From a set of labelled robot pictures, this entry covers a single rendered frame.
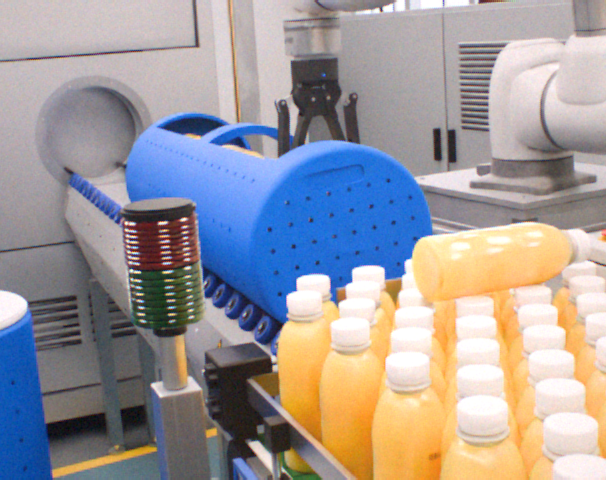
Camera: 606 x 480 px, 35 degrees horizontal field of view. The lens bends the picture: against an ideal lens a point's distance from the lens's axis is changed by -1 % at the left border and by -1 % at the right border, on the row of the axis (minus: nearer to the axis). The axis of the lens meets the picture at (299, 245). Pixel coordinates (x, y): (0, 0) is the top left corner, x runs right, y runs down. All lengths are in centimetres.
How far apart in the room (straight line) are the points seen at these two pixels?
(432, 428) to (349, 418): 13
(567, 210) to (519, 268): 76
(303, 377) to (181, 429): 27
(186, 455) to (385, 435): 17
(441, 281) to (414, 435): 21
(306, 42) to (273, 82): 542
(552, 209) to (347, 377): 89
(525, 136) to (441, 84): 182
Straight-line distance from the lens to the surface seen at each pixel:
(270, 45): 693
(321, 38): 152
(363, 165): 137
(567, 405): 79
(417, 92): 375
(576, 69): 170
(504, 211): 178
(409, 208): 141
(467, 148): 353
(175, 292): 80
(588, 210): 185
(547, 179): 184
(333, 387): 97
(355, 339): 97
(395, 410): 86
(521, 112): 181
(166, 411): 84
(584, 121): 170
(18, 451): 142
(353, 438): 99
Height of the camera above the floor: 139
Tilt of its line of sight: 12 degrees down
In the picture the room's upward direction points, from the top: 4 degrees counter-clockwise
